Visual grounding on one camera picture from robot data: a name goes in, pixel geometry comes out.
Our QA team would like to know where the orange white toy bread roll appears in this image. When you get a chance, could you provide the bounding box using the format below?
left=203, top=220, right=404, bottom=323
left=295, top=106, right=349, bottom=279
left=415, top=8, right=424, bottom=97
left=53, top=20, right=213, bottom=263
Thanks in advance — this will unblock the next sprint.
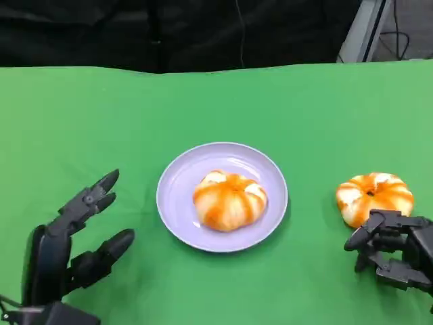
left=335, top=172, right=415, bottom=229
left=192, top=171, right=269, bottom=233

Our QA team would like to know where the black drape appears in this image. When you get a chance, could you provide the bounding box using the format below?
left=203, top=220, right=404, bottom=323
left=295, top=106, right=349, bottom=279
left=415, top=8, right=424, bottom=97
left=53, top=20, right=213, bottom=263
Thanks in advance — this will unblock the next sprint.
left=0, top=0, right=363, bottom=74

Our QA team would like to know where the grey white frame post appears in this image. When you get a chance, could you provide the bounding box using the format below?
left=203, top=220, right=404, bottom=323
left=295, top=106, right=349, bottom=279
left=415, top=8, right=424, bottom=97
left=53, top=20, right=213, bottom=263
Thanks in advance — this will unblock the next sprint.
left=336, top=0, right=395, bottom=64

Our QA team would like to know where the lilac plate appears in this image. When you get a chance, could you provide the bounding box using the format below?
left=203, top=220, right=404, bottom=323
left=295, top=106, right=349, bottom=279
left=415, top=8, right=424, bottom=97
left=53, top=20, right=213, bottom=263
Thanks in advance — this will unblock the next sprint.
left=156, top=142, right=290, bottom=254

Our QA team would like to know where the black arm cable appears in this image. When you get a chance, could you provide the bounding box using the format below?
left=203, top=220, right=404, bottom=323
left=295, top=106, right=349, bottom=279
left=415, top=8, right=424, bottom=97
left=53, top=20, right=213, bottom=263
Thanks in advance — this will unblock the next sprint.
left=0, top=293, right=25, bottom=320

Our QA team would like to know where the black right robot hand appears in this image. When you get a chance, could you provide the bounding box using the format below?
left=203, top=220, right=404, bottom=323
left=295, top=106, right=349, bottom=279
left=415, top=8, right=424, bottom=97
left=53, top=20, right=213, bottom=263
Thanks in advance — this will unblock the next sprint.
left=344, top=209, right=433, bottom=299

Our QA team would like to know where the black looped floor cable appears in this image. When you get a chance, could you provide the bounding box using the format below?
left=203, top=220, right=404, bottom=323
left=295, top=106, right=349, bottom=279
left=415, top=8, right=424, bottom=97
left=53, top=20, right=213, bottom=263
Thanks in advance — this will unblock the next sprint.
left=378, top=29, right=411, bottom=62

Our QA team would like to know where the green table cloth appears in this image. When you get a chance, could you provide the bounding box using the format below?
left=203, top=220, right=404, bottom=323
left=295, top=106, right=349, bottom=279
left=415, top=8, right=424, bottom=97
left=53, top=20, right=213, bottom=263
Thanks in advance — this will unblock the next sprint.
left=0, top=59, right=433, bottom=325

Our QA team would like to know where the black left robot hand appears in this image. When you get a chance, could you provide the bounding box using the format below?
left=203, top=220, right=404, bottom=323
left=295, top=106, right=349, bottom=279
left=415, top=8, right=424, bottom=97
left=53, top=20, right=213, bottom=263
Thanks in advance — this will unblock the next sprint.
left=22, top=168, right=137, bottom=307

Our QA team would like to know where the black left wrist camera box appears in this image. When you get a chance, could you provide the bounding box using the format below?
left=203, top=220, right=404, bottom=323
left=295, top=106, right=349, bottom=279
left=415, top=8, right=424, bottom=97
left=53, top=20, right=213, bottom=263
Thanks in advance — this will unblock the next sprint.
left=39, top=301, right=102, bottom=325

